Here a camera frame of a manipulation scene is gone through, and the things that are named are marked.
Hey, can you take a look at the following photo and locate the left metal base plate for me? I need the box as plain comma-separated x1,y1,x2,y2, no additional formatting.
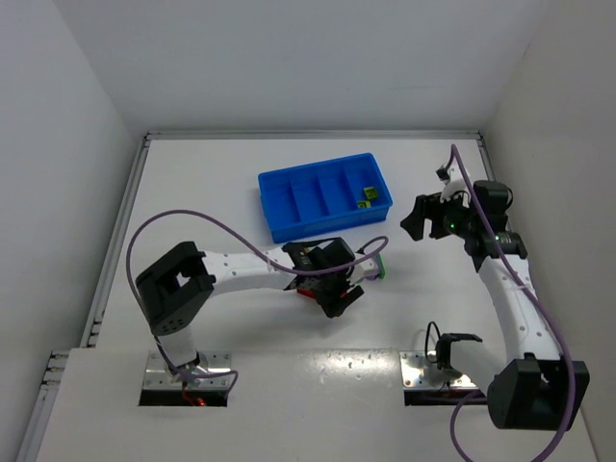
142,351,233,392

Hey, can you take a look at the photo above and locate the blue divided plastic bin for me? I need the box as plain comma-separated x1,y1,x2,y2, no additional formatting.
258,153,393,244

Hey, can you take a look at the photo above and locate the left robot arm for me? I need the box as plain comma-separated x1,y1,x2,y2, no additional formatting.
136,238,378,374

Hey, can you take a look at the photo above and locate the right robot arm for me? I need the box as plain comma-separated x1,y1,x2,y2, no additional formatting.
400,180,590,430

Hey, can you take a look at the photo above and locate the purple green lego stack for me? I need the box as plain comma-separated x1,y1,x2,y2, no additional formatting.
375,254,386,279

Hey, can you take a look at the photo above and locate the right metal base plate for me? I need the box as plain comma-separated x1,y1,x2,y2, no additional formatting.
399,350,477,392

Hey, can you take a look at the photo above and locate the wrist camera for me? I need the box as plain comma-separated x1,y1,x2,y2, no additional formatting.
351,258,381,281
436,165,467,202

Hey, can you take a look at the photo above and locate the green red lego stack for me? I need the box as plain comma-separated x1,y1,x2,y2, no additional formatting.
296,288,317,299

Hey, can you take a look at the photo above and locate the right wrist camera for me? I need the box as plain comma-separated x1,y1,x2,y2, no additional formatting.
436,165,467,202

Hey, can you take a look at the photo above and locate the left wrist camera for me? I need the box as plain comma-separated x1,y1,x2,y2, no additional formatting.
351,258,381,281

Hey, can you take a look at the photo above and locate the metal base plate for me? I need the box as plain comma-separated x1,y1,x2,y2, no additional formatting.
399,350,477,392
142,351,233,392

